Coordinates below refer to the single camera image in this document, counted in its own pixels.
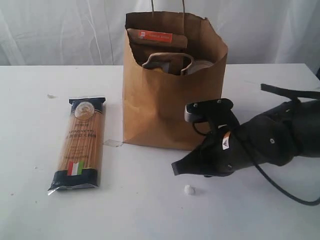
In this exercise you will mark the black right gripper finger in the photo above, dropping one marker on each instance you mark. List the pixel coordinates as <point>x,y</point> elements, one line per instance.
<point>190,164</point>

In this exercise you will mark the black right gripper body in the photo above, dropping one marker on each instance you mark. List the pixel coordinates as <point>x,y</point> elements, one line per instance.
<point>226,150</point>

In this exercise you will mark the white scrap front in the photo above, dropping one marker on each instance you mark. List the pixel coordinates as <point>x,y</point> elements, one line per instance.
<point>189,190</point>

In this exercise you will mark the clear jar with gold lid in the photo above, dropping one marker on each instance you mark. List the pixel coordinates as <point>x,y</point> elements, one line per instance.
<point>198,65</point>

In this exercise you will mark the spaghetti pasta package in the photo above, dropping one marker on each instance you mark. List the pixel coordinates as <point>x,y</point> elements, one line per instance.
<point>80,160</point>

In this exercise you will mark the brown kraft stand-up pouch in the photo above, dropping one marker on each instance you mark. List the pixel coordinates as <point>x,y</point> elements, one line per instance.
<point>143,43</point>

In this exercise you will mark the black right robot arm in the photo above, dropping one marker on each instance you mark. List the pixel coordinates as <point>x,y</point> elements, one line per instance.
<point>275,136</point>

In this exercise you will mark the brown paper bag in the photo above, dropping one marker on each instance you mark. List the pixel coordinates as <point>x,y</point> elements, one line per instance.
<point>156,91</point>

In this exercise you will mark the clear tape piece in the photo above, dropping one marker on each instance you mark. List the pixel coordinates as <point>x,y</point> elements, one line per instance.
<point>113,143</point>

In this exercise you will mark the white backdrop curtain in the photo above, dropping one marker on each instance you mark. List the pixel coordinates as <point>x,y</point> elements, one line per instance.
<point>91,32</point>

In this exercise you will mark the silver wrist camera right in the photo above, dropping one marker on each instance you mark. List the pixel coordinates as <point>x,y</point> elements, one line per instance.
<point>217,113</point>

